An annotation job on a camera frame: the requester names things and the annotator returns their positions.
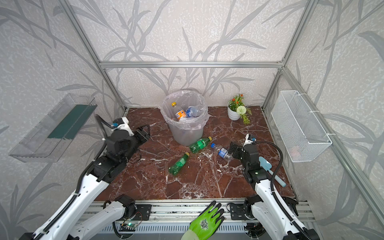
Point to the right wiring board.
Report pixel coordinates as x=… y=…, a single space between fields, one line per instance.
x=254 y=231

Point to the left green circuit board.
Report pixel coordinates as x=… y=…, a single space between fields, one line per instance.
x=129 y=226

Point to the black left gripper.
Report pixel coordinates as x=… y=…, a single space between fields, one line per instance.
x=141 y=134

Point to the white pot with flowers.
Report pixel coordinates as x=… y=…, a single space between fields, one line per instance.
x=238 y=110

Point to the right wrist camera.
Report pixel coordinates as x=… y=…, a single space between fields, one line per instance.
x=249 y=139

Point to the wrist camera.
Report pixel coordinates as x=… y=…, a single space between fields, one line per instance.
x=122 y=124
x=249 y=139

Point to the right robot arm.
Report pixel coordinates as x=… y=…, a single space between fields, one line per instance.
x=276 y=214

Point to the white wire mesh basket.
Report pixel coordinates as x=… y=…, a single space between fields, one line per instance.
x=301 y=132

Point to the clear bottle orange label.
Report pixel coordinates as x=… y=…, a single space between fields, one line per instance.
x=178 y=112

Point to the green bottle yellow cap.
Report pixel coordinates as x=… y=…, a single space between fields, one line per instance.
x=176 y=168
x=200 y=144

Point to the clear acrylic wall shelf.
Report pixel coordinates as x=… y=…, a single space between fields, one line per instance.
x=48 y=141

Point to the green and black work glove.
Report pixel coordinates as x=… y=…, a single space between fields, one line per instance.
x=206 y=224

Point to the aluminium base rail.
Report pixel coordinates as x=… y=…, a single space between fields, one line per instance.
x=184 y=211

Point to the red spray bottle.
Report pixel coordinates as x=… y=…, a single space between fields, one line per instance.
x=291 y=203

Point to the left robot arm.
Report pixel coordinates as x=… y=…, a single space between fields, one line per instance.
x=95 y=178

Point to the translucent pink bin liner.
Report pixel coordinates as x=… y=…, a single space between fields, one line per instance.
x=185 y=99

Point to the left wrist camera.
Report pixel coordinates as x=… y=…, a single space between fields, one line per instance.
x=122 y=124

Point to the clear bottle small blue label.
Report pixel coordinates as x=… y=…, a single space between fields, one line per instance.
x=222 y=152

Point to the light blue spatula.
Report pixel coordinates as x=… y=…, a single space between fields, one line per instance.
x=267 y=167

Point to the aluminium cage frame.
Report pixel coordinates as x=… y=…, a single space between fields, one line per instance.
x=368 y=192

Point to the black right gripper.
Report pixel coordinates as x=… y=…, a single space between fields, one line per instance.
x=237 y=150

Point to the grey mesh waste bin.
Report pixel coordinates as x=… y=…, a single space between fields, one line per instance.
x=186 y=137

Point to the clear bottle large blue label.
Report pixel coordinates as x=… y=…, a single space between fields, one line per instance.
x=195 y=111

